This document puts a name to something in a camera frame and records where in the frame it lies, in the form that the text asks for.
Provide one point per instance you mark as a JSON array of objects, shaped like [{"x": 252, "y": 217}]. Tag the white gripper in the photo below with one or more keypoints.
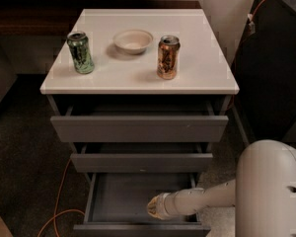
[{"x": 165, "y": 204}]

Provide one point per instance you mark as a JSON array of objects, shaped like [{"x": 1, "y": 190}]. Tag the grey bottom drawer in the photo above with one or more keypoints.
[{"x": 116, "y": 207}]

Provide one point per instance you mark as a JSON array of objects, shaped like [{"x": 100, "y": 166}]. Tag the grey drawer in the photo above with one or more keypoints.
[
  {"x": 139, "y": 122},
  {"x": 141, "y": 158},
  {"x": 116, "y": 207}
]

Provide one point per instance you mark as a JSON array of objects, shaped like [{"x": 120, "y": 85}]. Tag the orange drink can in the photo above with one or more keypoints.
[{"x": 168, "y": 53}]

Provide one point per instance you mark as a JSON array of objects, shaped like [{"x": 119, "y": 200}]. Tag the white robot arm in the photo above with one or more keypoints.
[{"x": 263, "y": 192}]

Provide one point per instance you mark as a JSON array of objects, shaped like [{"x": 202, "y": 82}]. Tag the grey middle drawer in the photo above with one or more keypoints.
[{"x": 141, "y": 158}]

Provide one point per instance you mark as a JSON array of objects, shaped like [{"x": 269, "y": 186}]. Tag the grey top drawer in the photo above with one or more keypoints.
[{"x": 139, "y": 122}]

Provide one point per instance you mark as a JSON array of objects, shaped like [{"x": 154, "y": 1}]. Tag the green drink can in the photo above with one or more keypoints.
[{"x": 78, "y": 44}]

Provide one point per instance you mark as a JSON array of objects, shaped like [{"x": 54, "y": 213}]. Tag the white paper bowl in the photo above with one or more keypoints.
[{"x": 133, "y": 41}]

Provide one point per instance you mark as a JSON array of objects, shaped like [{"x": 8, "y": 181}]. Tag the dark side cabinet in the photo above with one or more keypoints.
[{"x": 265, "y": 69}]

